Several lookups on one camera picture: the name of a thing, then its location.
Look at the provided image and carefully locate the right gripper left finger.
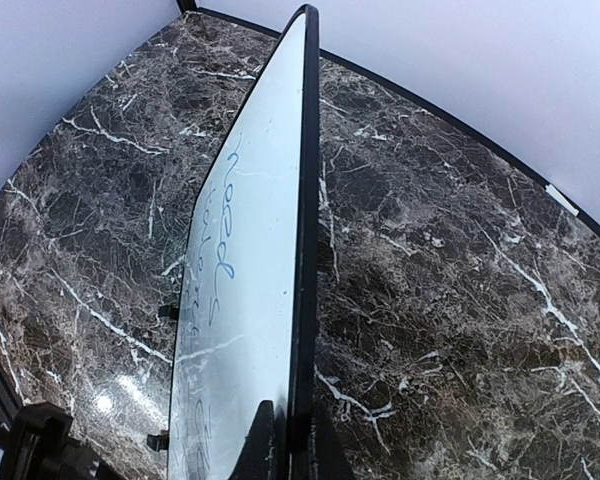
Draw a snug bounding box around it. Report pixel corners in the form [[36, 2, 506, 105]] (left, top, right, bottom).
[[229, 400, 284, 480]]

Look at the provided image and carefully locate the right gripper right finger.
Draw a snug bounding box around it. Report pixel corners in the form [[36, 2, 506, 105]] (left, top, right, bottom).
[[308, 404, 355, 480]]

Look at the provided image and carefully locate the white whiteboard black frame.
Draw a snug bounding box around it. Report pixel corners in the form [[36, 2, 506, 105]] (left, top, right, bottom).
[[167, 4, 320, 479]]

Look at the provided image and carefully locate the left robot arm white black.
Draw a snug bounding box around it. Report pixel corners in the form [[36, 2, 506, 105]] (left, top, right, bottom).
[[0, 402, 121, 479]]

